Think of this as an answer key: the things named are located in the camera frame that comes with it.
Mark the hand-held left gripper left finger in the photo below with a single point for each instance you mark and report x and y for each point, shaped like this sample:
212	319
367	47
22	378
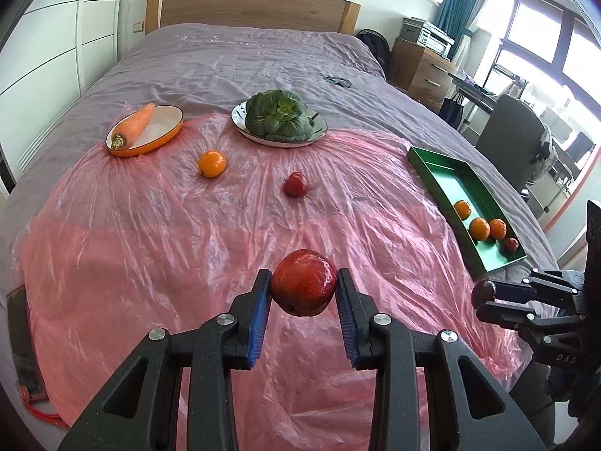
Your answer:
257	324

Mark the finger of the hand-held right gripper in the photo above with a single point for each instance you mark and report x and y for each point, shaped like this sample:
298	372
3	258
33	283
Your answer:
507	314
516	290

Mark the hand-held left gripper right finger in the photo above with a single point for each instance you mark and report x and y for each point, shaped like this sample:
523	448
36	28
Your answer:
351	324

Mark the dark purple plum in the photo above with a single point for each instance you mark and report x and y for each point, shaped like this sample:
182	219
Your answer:
483	292

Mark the small red apple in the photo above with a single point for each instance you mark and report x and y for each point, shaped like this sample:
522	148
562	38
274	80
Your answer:
512	244
296	184

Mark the large red apple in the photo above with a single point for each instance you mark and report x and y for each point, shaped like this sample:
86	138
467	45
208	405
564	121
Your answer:
303	282

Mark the small orange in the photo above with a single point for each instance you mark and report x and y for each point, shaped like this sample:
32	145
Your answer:
212	163
498	228
462	209

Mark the large orange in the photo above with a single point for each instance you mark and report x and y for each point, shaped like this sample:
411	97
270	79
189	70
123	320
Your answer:
480	229

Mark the green tray box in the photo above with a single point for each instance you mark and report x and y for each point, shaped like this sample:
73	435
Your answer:
450	183

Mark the grey office chair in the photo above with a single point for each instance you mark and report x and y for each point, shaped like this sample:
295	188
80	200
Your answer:
512	141

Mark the pink plastic sheet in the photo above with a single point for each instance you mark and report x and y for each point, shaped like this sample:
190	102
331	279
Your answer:
141	225

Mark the black paper bag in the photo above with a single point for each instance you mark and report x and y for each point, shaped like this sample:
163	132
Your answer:
451	110

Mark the white round plate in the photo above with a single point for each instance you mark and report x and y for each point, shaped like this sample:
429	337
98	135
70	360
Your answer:
320	126

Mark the cluttered desk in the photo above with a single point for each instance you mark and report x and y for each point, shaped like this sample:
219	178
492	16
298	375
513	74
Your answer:
472	87

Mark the green bok choy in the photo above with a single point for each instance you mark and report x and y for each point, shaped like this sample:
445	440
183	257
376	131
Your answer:
277	115

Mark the orange oval dish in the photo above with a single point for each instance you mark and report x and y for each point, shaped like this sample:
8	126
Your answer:
164	128

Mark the carrot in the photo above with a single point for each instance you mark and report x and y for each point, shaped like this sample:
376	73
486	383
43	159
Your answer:
136	124

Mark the wooden drawer cabinet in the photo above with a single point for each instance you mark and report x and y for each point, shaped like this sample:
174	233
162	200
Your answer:
422	73

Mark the dark phone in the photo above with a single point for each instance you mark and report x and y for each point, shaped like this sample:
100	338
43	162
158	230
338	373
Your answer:
19	338

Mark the side window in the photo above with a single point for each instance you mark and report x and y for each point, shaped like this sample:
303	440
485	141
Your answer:
544	28

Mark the white printer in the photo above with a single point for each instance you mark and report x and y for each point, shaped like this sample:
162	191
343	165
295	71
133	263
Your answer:
427	34

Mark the black backpack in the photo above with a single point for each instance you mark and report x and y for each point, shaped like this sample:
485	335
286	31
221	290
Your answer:
375	51

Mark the teal curtain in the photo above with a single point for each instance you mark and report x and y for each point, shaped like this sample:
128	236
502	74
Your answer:
460	0

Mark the wooden headboard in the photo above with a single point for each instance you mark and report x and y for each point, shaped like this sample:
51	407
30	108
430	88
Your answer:
253	7

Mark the white sliding wardrobe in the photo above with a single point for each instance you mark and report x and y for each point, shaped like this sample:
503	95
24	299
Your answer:
56	33

